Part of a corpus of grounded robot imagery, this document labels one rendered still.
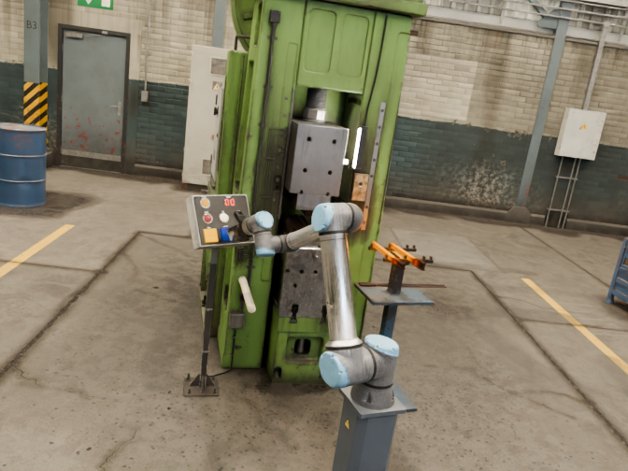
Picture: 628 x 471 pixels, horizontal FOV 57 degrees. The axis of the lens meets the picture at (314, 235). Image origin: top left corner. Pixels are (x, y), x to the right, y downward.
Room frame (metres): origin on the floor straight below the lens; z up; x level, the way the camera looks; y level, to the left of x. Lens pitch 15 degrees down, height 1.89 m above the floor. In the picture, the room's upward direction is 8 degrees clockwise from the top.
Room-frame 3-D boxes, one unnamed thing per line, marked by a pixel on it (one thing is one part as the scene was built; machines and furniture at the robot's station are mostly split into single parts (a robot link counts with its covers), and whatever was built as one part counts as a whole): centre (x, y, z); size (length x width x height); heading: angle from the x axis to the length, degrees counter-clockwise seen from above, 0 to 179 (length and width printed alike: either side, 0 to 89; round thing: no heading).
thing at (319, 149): (3.52, 0.04, 1.42); 0.42 x 0.39 x 0.40; 15
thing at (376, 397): (2.21, -0.34, 0.65); 0.19 x 0.19 x 0.10
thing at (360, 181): (3.51, -0.24, 1.27); 0.09 x 0.02 x 0.17; 105
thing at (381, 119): (3.75, -0.24, 1.15); 0.44 x 0.26 x 2.30; 15
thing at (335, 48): (3.66, 0.08, 2.06); 0.44 x 0.41 x 0.47; 15
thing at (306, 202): (3.51, 0.09, 1.18); 0.42 x 0.20 x 0.10; 15
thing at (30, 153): (6.56, 3.53, 0.44); 0.59 x 0.59 x 0.88
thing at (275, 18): (3.33, 0.37, 1.35); 0.08 x 0.05 x 1.70; 105
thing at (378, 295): (3.27, -0.52, 0.70); 0.40 x 0.30 x 0.02; 110
